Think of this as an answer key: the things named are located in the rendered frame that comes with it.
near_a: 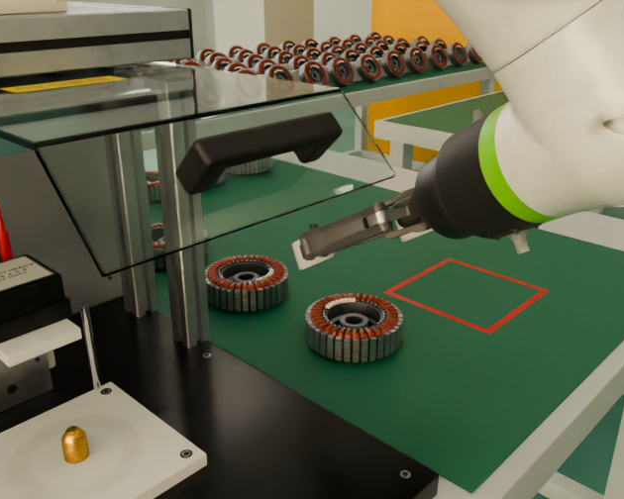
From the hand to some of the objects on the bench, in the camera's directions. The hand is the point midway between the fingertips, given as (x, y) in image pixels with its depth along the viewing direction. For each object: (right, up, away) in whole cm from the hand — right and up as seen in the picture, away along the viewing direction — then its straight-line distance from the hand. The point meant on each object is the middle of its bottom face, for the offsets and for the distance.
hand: (356, 240), depth 71 cm
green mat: (-4, 0, +33) cm, 34 cm away
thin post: (-25, -15, -8) cm, 31 cm away
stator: (0, -12, +5) cm, 13 cm away
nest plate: (-24, -19, -17) cm, 35 cm away
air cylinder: (-34, -15, -8) cm, 38 cm away
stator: (-14, -7, +16) cm, 22 cm away
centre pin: (-24, -18, -18) cm, 35 cm away
